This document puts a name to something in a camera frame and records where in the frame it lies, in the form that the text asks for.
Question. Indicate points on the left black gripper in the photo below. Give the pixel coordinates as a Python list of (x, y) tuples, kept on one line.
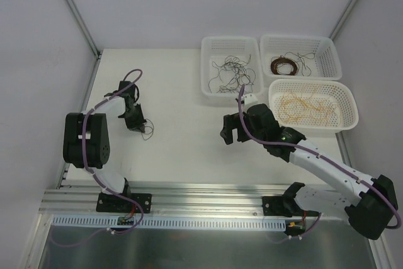
[(135, 118)]

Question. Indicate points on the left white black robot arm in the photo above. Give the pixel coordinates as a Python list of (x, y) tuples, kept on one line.
[(87, 146)]

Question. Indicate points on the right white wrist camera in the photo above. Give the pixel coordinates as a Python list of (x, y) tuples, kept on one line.
[(249, 99)]

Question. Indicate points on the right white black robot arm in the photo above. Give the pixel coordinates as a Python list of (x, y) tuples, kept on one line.
[(368, 204)]

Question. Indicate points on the white rectangular basket left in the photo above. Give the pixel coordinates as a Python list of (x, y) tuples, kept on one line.
[(226, 64)]

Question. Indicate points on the white rectangular basket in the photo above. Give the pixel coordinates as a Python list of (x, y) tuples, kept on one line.
[(299, 57), (226, 64)]

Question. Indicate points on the white rectangular basket right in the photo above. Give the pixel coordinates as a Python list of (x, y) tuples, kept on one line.
[(299, 57)]

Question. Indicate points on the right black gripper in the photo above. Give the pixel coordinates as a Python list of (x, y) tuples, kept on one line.
[(238, 127)]

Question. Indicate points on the slotted grey cable duct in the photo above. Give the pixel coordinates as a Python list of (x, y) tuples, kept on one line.
[(192, 223)]

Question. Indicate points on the left aluminium frame post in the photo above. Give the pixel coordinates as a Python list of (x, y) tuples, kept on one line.
[(74, 11)]

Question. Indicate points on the aluminium mounting rail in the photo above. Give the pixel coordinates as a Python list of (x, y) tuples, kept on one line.
[(168, 199)]

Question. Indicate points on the white rounded perforated basket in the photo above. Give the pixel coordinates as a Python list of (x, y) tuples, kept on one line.
[(313, 105)]

